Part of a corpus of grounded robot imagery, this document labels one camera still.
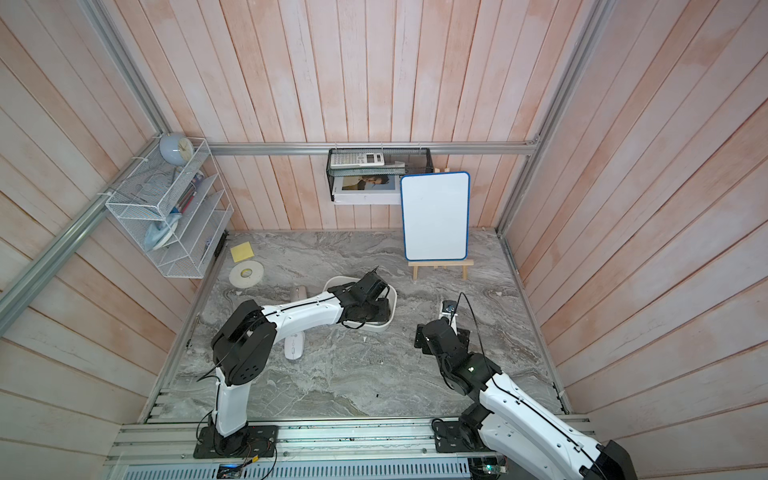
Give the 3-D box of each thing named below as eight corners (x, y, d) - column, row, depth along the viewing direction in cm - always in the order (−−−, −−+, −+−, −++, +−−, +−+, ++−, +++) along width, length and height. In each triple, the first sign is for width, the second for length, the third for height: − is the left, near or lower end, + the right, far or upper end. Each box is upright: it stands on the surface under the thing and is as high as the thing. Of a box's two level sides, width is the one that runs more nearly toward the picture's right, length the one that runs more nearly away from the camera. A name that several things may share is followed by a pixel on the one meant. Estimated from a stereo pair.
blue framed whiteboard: (399, 275, 108) (406, 200, 81) (397, 247, 116) (403, 171, 89) (457, 275, 108) (484, 200, 81) (452, 247, 116) (474, 171, 89)
